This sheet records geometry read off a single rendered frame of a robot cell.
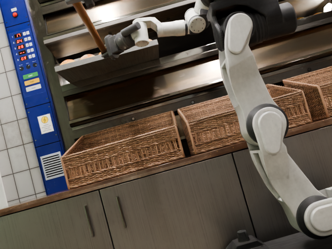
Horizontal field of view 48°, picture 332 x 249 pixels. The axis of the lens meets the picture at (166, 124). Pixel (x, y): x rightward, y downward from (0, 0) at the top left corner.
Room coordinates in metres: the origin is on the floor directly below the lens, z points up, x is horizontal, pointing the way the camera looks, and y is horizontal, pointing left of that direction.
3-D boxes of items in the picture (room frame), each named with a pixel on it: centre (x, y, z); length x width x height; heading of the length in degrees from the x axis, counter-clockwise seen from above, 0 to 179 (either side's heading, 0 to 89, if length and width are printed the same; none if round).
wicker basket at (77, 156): (1.93, 0.22, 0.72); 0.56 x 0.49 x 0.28; 88
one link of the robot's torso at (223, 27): (1.34, -0.34, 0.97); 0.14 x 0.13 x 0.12; 1
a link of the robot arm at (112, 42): (1.78, 0.12, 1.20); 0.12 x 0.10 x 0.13; 57
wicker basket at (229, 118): (1.93, -0.36, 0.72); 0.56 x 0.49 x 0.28; 90
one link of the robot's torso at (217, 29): (1.34, -0.40, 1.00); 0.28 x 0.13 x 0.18; 91
